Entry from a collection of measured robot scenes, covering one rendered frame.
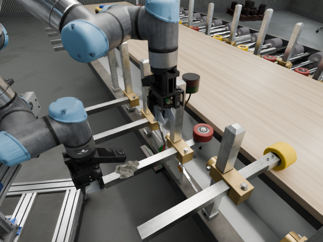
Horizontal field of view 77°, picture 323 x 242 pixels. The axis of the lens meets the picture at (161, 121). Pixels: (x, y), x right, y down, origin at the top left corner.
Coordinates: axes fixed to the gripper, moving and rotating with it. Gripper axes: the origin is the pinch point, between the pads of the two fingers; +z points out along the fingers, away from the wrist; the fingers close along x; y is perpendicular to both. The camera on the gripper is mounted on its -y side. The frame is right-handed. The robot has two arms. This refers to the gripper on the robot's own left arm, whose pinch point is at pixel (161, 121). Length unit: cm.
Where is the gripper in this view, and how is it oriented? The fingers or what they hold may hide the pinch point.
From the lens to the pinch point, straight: 66.8
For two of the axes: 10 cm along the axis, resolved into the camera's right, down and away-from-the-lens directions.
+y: 4.8, 5.3, -7.0
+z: 0.2, 7.9, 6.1
